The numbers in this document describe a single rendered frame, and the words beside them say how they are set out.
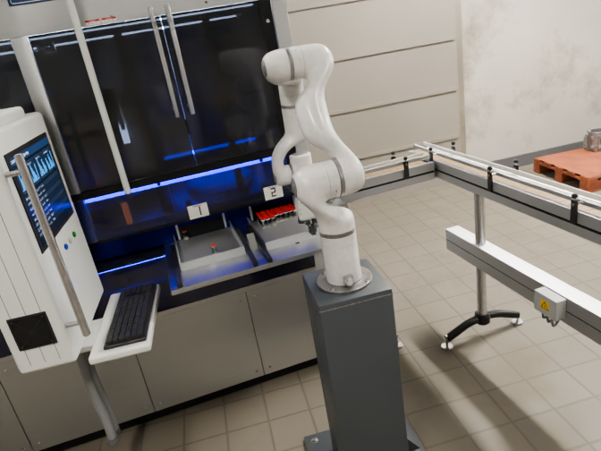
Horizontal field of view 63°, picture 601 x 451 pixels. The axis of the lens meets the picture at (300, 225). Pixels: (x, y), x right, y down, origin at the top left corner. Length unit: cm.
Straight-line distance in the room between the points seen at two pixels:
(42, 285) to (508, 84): 456
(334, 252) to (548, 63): 425
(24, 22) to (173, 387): 166
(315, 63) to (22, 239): 101
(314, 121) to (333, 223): 32
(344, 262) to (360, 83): 315
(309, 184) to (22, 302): 94
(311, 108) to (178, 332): 129
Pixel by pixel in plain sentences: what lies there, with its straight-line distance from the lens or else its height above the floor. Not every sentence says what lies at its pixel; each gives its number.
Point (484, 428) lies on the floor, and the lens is 239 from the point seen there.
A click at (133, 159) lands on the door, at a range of 212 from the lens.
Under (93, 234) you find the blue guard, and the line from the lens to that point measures 220.
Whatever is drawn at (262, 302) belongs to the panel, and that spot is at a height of 50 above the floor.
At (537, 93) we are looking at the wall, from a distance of 553.
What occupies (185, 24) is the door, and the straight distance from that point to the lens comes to 209.
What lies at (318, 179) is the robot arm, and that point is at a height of 125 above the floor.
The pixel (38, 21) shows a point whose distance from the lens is 210.
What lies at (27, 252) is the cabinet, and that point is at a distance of 165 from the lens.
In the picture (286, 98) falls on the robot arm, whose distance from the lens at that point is 179.
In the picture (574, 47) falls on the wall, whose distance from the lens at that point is 572.
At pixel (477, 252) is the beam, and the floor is 52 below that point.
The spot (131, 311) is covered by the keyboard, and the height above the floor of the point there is 83.
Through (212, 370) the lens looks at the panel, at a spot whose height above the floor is 21.
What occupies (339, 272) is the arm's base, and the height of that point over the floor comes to 92.
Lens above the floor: 168
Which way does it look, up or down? 22 degrees down
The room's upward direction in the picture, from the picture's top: 10 degrees counter-clockwise
